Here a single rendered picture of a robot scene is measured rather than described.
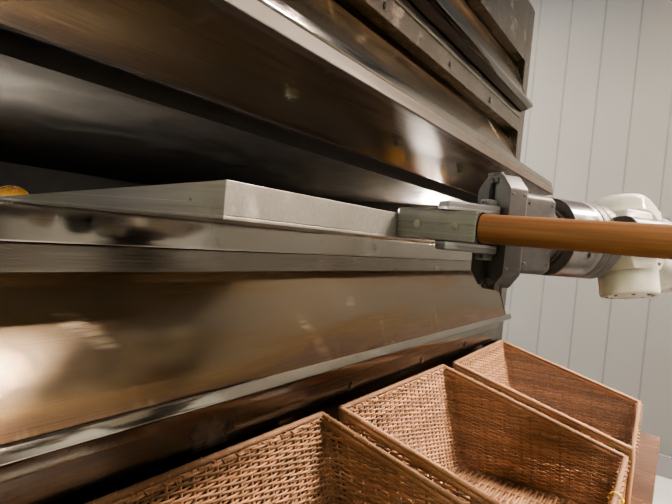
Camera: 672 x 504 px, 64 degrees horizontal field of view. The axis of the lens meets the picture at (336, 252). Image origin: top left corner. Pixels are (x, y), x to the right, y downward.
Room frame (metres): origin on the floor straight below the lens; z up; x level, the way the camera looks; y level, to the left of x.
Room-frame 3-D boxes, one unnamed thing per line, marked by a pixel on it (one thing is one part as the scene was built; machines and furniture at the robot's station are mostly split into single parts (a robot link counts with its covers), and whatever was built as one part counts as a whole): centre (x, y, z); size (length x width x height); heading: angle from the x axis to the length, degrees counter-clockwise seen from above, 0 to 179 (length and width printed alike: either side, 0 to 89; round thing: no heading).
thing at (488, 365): (1.65, -0.70, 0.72); 0.56 x 0.49 x 0.28; 149
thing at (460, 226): (0.58, -0.11, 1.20); 0.09 x 0.04 x 0.03; 57
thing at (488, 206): (0.57, -0.13, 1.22); 0.06 x 0.03 x 0.02; 112
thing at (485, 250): (0.57, -0.13, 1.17); 0.06 x 0.03 x 0.02; 112
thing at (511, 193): (0.61, -0.22, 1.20); 0.12 x 0.10 x 0.13; 112
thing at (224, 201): (0.70, 0.08, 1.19); 0.55 x 0.36 x 0.03; 147
